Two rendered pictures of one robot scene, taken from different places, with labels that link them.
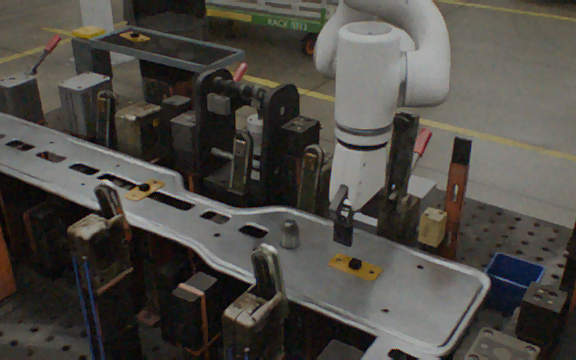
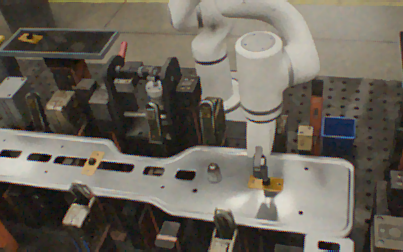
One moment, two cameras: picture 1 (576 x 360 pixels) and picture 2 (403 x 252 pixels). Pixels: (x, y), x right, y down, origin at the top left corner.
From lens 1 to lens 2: 34 cm
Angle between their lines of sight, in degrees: 15
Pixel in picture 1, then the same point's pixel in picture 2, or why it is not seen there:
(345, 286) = (267, 201)
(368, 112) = (270, 99)
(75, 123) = (14, 119)
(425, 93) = (306, 76)
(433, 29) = (300, 27)
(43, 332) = not seen: outside the picture
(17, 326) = not seen: outside the picture
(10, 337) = not seen: outside the picture
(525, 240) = (329, 95)
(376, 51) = (271, 61)
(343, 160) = (255, 132)
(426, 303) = (323, 197)
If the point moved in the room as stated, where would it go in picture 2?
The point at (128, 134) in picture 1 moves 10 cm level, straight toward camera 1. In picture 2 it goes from (59, 119) to (71, 138)
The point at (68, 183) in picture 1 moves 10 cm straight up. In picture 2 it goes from (35, 174) to (20, 148)
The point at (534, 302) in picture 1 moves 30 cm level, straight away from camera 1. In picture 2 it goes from (399, 187) to (375, 94)
